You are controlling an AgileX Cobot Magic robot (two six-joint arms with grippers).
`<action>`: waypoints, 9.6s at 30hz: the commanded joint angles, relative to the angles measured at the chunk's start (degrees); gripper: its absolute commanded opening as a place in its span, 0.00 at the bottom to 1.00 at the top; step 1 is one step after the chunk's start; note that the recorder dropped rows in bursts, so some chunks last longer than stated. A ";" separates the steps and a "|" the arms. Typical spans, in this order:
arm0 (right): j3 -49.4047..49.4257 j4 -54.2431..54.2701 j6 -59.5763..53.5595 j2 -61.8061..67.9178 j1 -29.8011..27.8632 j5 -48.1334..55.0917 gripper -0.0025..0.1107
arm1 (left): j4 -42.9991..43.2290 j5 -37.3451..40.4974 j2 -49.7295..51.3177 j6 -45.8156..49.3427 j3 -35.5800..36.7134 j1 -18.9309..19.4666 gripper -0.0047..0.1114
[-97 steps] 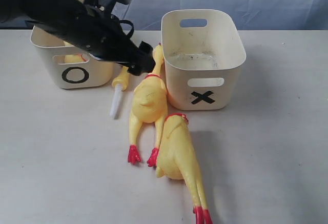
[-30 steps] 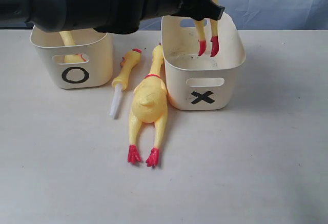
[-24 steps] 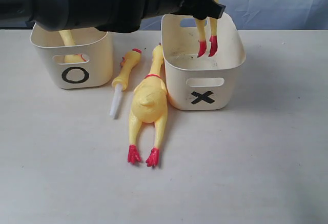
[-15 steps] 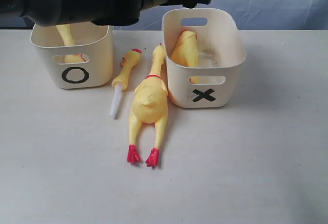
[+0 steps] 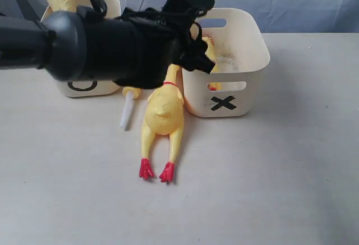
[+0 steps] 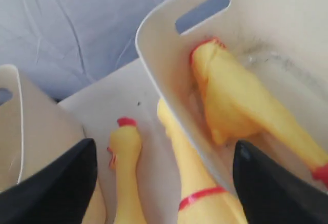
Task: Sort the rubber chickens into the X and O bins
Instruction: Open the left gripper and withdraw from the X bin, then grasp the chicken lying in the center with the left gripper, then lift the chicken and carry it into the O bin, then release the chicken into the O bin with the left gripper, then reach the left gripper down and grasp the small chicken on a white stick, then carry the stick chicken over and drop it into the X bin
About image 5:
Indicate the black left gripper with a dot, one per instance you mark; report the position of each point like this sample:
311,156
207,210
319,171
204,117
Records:
171,36

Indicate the cream bin marked O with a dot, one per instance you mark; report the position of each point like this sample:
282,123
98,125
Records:
81,89

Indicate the cream bin marked X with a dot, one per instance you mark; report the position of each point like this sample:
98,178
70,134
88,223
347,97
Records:
241,55

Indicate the headless yellow rubber chicken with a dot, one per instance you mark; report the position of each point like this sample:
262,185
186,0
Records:
210,52

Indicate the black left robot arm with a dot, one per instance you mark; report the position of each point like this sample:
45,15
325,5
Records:
134,49

